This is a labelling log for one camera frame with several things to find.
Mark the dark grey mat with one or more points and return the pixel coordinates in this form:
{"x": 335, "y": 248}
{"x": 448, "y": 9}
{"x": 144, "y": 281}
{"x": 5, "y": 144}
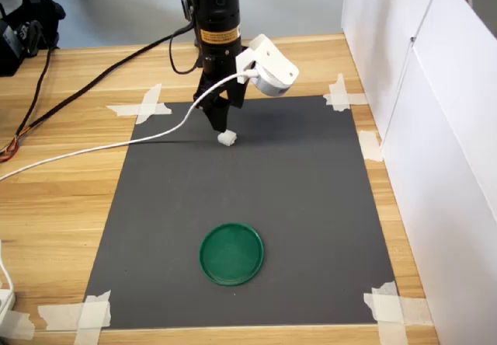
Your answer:
{"x": 310, "y": 205}

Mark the white camera box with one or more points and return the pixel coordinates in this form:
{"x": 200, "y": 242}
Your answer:
{"x": 273, "y": 73}

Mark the round green lid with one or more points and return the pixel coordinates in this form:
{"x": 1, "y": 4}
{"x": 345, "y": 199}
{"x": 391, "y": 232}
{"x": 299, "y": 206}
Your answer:
{"x": 231, "y": 254}

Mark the white partition panel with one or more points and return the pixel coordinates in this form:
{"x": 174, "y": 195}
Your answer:
{"x": 458, "y": 147}
{"x": 372, "y": 30}

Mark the small white plastic terminal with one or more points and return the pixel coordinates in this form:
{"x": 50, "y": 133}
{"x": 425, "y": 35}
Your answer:
{"x": 227, "y": 138}

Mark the white tape strip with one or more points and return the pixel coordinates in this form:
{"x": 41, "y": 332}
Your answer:
{"x": 15, "y": 325}
{"x": 355, "y": 98}
{"x": 415, "y": 310}
{"x": 369, "y": 145}
{"x": 339, "y": 88}
{"x": 91, "y": 321}
{"x": 124, "y": 109}
{"x": 58, "y": 316}
{"x": 149, "y": 102}
{"x": 390, "y": 321}

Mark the white power strip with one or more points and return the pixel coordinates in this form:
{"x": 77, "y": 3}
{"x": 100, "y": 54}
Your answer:
{"x": 5, "y": 302}

